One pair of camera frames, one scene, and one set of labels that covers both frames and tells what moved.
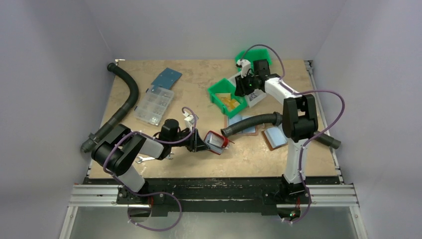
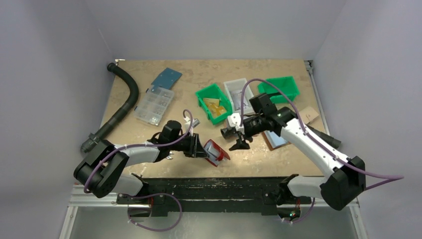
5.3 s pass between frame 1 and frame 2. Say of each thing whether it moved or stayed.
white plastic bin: moved
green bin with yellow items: moved
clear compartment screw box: stayed
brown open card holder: stayed
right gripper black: moved
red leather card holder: moved
